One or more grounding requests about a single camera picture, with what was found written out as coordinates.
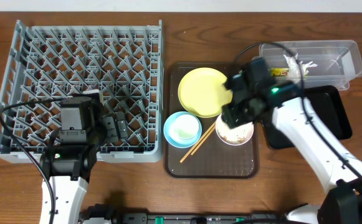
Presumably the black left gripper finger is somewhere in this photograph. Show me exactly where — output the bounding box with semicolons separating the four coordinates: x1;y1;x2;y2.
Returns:
102;116;118;144
115;111;128;139

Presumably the white cup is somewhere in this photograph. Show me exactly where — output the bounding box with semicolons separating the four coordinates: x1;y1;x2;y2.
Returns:
216;115;254;146

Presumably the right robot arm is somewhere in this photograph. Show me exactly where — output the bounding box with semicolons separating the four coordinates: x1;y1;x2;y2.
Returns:
222;58;362;223

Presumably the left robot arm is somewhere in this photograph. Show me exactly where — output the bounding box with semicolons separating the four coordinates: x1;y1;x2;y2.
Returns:
40;90;128;223

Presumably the grey plastic dishwasher rack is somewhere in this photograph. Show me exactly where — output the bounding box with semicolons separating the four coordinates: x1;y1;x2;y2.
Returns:
0;21;164;163

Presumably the black waste tray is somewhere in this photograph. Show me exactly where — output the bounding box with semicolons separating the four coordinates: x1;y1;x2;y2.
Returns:
262;85;353;150

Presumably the yellow snack wrapper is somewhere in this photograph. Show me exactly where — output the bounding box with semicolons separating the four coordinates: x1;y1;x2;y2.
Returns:
270;68;289;77

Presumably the crumpled white tissue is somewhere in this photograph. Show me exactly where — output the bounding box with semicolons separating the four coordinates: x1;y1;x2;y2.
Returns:
283;54;318;84

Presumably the wooden chopstick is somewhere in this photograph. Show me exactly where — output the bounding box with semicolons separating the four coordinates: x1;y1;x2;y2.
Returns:
180;123;216;163
191;123;216;155

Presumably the yellow round plate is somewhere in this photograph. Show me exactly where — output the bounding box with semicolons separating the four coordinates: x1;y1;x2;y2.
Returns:
178;67;232;118

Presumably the brown plastic tray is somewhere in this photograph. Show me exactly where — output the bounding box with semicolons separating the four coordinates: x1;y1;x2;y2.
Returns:
163;62;259;179

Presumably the clear plastic bin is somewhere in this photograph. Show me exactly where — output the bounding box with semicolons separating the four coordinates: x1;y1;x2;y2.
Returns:
259;40;362;90

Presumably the light blue bowl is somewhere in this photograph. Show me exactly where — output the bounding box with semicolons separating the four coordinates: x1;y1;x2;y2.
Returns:
163;111;202;148

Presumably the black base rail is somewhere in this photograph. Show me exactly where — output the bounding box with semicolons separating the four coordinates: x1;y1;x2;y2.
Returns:
76;204;291;224

